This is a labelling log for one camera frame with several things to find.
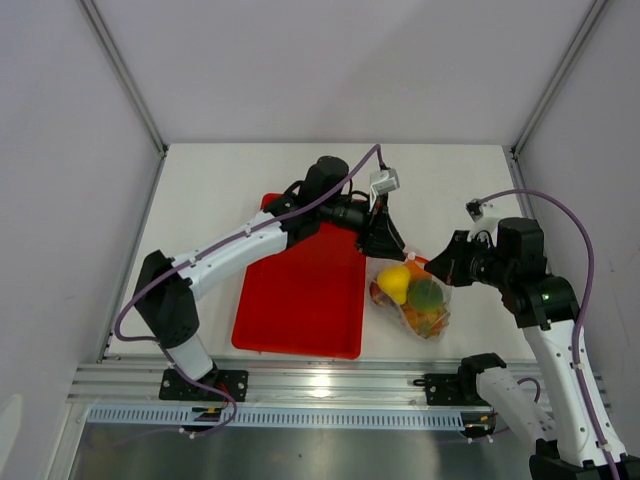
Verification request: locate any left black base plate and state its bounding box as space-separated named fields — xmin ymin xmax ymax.
xmin=158 ymin=369 xmax=249 ymax=402

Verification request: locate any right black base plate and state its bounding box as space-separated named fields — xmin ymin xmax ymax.
xmin=412 ymin=373 xmax=489 ymax=407

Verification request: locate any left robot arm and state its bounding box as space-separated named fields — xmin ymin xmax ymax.
xmin=133 ymin=156 xmax=405 ymax=400

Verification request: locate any white slotted cable duct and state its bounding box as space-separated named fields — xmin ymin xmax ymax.
xmin=87 ymin=405 xmax=465 ymax=431

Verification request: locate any yellow pineapple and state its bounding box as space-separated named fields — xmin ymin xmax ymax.
xmin=402 ymin=304 xmax=450 ymax=338

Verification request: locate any green lime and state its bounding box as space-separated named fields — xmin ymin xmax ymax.
xmin=407 ymin=279 xmax=445 ymax=313

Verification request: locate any dark red apple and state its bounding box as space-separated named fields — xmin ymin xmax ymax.
xmin=369 ymin=282 xmax=395 ymax=307

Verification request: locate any orange fruit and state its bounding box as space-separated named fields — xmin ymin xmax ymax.
xmin=404 ymin=259 xmax=431 ymax=281

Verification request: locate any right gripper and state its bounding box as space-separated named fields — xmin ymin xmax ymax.
xmin=424 ymin=230 xmax=513 ymax=289

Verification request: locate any aluminium mounting rail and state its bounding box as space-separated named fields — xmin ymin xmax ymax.
xmin=67 ymin=357 xmax=614 ymax=412

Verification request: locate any yellow pear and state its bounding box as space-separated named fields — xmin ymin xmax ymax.
xmin=376 ymin=264 xmax=411 ymax=305

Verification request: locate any clear zip top bag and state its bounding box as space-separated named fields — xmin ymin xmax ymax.
xmin=366 ymin=247 xmax=451 ymax=339

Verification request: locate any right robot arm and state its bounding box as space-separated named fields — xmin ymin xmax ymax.
xmin=425 ymin=218 xmax=639 ymax=479

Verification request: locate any red plastic tray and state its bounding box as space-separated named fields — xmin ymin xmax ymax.
xmin=231 ymin=223 xmax=366 ymax=360

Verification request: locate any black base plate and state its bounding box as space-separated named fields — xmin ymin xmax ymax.
xmin=158 ymin=369 xmax=249 ymax=402
xmin=412 ymin=373 xmax=489 ymax=407

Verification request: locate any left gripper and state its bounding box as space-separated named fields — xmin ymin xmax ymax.
xmin=319 ymin=192 xmax=405 ymax=262

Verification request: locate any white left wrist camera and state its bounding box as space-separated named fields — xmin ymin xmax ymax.
xmin=369 ymin=168 xmax=400 ymax=204

